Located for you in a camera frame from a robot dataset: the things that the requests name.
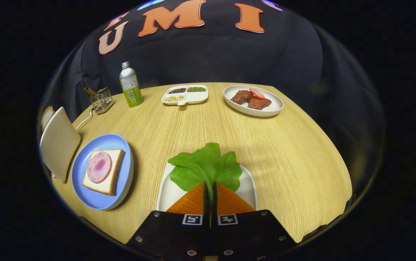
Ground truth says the blue round plate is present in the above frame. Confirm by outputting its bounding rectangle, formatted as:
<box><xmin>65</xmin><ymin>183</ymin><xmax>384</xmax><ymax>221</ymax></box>
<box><xmin>71</xmin><ymin>133</ymin><xmax>135</xmax><ymax>211</ymax></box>

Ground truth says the pink ham slice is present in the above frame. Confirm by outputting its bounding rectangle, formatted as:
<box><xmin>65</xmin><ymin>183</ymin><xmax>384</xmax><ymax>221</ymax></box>
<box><xmin>86</xmin><ymin>152</ymin><xmax>113</xmax><ymax>184</ymax></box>

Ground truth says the brown meat piece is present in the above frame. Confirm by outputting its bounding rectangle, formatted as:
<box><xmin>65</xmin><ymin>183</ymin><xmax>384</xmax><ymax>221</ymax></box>
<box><xmin>248</xmin><ymin>97</ymin><xmax>272</xmax><ymax>110</ymax></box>
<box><xmin>230</xmin><ymin>90</ymin><xmax>255</xmax><ymax>104</ymax></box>

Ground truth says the green lettuce leaf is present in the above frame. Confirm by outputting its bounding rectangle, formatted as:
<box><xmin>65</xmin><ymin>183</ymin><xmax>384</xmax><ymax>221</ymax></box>
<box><xmin>168</xmin><ymin>142</ymin><xmax>243</xmax><ymax>203</ymax></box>

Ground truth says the toasted bread slice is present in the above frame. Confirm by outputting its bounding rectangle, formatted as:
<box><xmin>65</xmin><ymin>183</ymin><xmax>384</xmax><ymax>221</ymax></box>
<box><xmin>41</xmin><ymin>105</ymin><xmax>55</xmax><ymax>132</ymax></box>

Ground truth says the white square plate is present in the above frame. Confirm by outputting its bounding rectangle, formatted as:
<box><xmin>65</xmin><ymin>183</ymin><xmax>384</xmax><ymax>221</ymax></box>
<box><xmin>156</xmin><ymin>162</ymin><xmax>259</xmax><ymax>212</ymax></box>

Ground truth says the black backdrop cloth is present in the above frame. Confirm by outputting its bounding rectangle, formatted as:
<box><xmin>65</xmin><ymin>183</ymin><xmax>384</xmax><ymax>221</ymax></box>
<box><xmin>37</xmin><ymin>0</ymin><xmax>386</xmax><ymax>189</ymax></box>

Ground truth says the green label metal bottle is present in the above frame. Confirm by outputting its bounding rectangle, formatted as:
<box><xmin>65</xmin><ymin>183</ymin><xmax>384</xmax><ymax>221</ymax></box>
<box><xmin>119</xmin><ymin>61</ymin><xmax>144</xmax><ymax>108</ymax></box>

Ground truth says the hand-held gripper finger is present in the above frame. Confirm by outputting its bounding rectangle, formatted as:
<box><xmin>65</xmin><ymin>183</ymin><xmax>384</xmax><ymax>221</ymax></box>
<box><xmin>211</xmin><ymin>182</ymin><xmax>297</xmax><ymax>261</ymax></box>
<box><xmin>126</xmin><ymin>182</ymin><xmax>212</xmax><ymax>261</ymax></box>

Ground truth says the white toaster cable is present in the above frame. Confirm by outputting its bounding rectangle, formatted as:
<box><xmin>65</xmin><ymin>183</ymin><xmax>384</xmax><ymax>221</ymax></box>
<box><xmin>74</xmin><ymin>108</ymin><xmax>96</xmax><ymax>132</ymax></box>

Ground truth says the metal wire basket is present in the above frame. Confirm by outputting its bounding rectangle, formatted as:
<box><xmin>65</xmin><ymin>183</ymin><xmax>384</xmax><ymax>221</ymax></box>
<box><xmin>84</xmin><ymin>87</ymin><xmax>115</xmax><ymax>115</ymax></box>

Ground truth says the white toaster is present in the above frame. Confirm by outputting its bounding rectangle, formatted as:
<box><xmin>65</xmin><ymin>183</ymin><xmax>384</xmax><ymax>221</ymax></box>
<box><xmin>39</xmin><ymin>106</ymin><xmax>81</xmax><ymax>183</ymax></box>

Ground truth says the white oval plate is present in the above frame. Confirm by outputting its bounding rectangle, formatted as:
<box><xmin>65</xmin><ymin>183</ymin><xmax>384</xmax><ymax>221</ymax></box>
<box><xmin>223</xmin><ymin>85</ymin><xmax>284</xmax><ymax>117</ymax></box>

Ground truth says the white bread slice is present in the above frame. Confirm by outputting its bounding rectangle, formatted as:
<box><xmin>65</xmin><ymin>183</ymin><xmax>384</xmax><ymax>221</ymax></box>
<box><xmin>82</xmin><ymin>149</ymin><xmax>125</xmax><ymax>196</ymax></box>

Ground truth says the white divided dish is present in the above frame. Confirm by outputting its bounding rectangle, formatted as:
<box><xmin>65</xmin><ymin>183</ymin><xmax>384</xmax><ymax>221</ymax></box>
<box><xmin>161</xmin><ymin>84</ymin><xmax>209</xmax><ymax>106</ymax></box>

